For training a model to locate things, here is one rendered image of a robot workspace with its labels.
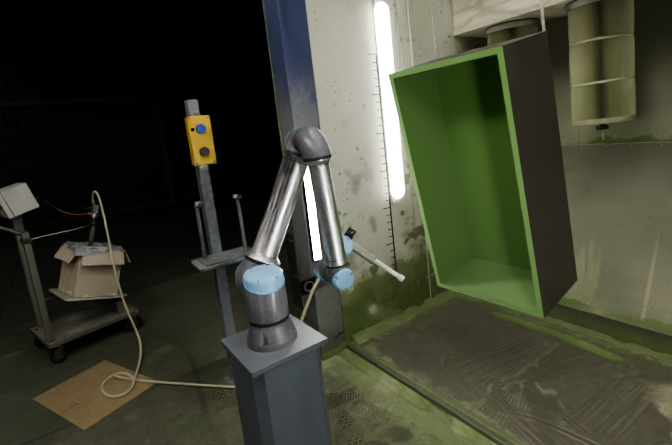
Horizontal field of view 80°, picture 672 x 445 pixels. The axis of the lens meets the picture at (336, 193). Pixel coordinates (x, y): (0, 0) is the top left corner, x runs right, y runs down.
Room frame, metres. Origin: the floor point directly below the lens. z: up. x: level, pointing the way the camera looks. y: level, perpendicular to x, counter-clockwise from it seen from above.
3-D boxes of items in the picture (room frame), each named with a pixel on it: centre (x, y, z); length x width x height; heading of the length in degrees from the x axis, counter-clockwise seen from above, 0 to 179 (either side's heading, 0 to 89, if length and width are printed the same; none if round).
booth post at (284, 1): (2.42, 0.17, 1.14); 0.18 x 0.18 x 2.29; 34
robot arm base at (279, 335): (1.43, 0.30, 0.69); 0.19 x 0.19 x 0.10
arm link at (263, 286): (1.44, 0.31, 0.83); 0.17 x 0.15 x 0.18; 23
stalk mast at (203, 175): (2.22, 0.72, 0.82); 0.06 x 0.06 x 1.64; 34
